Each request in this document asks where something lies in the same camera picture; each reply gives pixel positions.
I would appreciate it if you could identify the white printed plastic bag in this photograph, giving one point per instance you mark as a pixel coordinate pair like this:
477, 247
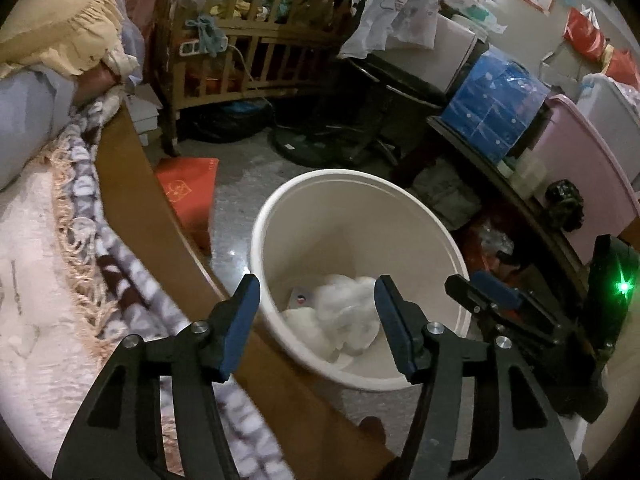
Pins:
395, 10

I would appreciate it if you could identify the white cardboard boxes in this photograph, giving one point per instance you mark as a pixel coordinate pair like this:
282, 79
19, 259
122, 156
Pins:
145, 110

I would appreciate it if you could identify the pink storage bin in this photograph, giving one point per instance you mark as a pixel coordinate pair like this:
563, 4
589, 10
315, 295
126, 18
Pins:
580, 160

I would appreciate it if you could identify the grey fleece blanket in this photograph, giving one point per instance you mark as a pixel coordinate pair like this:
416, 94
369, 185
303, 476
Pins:
25, 120

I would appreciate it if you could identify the grey cabinet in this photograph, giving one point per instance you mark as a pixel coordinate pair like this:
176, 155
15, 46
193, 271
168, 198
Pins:
457, 55

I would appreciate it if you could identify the red paper bag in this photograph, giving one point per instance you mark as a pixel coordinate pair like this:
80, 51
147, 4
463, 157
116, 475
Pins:
185, 185

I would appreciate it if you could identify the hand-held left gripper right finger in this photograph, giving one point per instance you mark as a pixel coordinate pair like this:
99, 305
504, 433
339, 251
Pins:
395, 322

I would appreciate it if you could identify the red hanging bag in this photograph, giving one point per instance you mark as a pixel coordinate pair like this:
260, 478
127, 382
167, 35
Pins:
622, 67
582, 32

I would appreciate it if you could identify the blue tissue multipack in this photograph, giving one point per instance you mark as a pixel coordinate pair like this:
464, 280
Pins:
495, 105

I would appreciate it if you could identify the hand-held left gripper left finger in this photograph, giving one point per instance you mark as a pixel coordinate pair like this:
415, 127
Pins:
242, 322

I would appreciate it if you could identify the dark low table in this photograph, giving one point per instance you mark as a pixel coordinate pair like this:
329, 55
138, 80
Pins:
480, 160

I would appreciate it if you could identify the white storage box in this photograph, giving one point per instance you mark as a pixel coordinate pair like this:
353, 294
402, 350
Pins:
615, 105

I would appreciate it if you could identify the teal cloth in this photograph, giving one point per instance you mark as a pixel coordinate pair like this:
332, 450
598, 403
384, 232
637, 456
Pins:
207, 35

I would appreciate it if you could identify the white plastic bucket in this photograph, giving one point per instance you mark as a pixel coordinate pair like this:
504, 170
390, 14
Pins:
350, 210

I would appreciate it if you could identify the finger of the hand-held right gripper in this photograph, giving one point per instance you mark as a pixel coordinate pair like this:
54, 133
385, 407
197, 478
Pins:
467, 296
497, 292

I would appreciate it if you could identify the wooden crib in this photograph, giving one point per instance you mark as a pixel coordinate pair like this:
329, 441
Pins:
250, 30

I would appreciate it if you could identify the yellow ruffled pillow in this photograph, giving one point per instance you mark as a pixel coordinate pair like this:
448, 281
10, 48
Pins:
60, 15

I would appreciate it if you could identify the black fan base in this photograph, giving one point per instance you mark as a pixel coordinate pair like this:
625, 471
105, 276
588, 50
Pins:
320, 149

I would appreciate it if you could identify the wooden bed frame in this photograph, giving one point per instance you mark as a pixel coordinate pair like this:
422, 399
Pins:
165, 220

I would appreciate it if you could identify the pile of white tissues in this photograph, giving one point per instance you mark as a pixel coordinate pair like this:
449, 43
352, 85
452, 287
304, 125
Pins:
340, 312

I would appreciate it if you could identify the brown patterned fringed blanket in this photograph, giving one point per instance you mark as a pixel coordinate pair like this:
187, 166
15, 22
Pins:
100, 240

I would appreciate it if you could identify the small black figure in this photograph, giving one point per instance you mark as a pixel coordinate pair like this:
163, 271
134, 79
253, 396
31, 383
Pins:
565, 205

